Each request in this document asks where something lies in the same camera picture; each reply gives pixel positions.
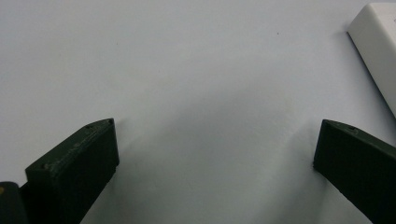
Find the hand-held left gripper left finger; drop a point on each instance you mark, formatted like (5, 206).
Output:
(71, 168)

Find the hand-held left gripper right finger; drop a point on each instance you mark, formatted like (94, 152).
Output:
(358, 158)

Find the white plastic box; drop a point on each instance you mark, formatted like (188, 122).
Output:
(378, 43)

